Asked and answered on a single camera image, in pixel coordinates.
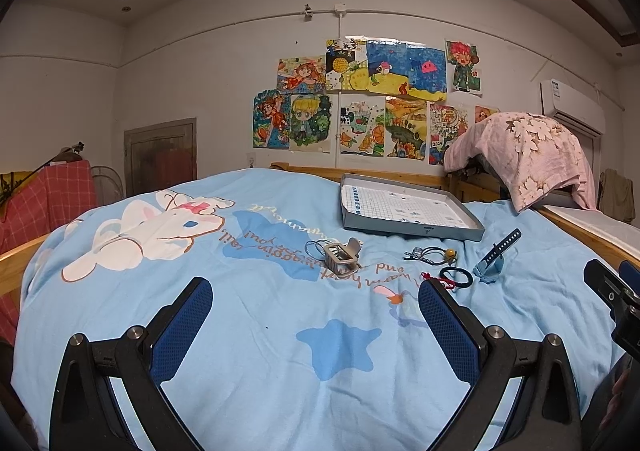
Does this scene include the yellow moon drawing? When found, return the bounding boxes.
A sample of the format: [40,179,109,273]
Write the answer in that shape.
[326,36,369,91]

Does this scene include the blue sea beach drawing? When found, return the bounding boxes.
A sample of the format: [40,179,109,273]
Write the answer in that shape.
[366,38,448,102]

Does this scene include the black hair tie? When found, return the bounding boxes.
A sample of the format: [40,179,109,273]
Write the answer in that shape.
[438,265,474,290]

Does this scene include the brown wall cabinet door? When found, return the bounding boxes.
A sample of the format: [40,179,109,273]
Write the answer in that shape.
[124,117,198,196]

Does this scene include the pink floral cloth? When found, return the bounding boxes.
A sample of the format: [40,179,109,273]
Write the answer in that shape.
[444,112,597,212]

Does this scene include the white air conditioner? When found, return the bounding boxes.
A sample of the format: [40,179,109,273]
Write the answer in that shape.
[539,79,606,138]

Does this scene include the landscape tree drawing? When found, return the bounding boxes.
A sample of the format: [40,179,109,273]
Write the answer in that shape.
[384,96,427,160]

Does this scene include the silver ring hoops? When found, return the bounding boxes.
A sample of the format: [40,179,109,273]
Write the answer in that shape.
[304,239,329,263]

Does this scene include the red haired figure drawing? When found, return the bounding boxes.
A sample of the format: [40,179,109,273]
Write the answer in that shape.
[446,40,482,96]

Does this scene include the beige hair claw clip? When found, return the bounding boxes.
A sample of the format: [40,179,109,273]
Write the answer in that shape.
[323,237,361,278]

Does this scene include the blond boy drawing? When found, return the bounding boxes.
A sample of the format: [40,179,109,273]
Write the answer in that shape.
[290,94,332,153]

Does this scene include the grey shallow tray box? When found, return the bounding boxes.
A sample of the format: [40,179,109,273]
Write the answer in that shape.
[340,174,485,242]

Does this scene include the mermaid drawing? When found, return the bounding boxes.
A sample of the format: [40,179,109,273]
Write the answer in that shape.
[252,89,291,150]

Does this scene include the brown cord yellow bead bracelet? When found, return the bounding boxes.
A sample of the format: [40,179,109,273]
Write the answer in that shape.
[416,245,460,267]

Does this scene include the small orange face drawing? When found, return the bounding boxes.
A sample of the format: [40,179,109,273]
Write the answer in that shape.
[474,105,499,124]

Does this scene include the light blue cartoon bedsheet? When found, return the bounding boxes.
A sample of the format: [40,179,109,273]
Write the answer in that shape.
[10,167,626,451]

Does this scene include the red white poster drawing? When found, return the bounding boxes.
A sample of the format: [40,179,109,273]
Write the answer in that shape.
[427,102,470,165]

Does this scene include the orange girl swimming drawing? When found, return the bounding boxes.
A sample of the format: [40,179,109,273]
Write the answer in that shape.
[277,55,326,94]

